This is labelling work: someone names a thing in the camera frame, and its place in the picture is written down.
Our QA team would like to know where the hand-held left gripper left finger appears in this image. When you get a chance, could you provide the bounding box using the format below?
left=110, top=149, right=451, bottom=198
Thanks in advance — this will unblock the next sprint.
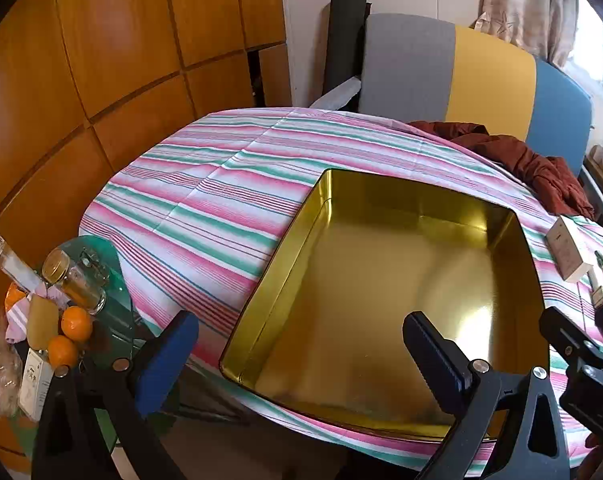
left=31, top=310, right=199, bottom=480

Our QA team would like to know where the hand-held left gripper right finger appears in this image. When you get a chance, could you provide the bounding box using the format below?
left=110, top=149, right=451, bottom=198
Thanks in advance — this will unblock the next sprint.
left=402, top=311, right=571, bottom=480

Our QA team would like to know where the cream cardboard box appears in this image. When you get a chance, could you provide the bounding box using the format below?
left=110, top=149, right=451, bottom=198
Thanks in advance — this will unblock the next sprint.
left=546, top=216, right=597, bottom=283

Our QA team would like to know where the gold rectangular tin box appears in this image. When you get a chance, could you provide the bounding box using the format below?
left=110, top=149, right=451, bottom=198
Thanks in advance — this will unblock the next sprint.
left=218, top=169, right=552, bottom=443

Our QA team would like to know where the round green glass side table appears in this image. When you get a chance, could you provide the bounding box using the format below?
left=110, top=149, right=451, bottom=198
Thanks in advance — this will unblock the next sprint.
left=36, top=235, right=149, bottom=453

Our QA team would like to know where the orange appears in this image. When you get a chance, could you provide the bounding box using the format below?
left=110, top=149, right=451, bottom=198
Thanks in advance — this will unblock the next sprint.
left=47, top=335, right=79, bottom=368
left=60, top=306, right=94, bottom=343
left=4, top=282, right=29, bottom=311

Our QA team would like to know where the glass jar with gold lid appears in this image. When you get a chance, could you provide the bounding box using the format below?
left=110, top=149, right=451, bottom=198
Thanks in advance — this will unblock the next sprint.
left=42, top=249, right=107, bottom=316

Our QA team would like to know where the smooth yellow block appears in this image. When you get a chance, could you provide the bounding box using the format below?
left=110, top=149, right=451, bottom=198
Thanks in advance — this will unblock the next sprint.
left=27, top=294, right=61, bottom=352

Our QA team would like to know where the white upright box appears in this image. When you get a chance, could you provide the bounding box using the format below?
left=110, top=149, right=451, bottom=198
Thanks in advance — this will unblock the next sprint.
left=18, top=347, right=54, bottom=422

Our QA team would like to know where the pink cloth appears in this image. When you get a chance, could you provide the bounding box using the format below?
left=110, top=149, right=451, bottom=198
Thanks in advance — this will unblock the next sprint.
left=5, top=282, right=69, bottom=346

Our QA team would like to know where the pink green striped tablecloth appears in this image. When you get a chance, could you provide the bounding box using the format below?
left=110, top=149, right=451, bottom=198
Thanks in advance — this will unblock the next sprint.
left=78, top=106, right=603, bottom=476

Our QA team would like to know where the rust brown cloth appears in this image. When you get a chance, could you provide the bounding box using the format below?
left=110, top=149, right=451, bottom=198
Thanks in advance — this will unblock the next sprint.
left=409, top=120, right=596, bottom=221

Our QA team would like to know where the grey yellow blue armchair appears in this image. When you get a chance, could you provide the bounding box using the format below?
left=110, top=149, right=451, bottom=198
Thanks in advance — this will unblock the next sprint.
left=309, top=12, right=603, bottom=236

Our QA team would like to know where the window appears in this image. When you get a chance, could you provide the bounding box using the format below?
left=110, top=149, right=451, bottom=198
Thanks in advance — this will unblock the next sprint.
left=564, top=0, right=603, bottom=91

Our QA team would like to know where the wooden wardrobe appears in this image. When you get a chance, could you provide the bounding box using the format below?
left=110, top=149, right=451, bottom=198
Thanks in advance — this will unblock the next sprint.
left=0, top=0, right=292, bottom=476

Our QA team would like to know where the beige patterned curtain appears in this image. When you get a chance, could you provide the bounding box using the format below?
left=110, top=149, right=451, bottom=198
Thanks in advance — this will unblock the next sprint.
left=474, top=0, right=579, bottom=68

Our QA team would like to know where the black rolled mat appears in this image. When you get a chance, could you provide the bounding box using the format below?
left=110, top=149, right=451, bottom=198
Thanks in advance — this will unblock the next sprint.
left=323, top=0, right=372, bottom=111

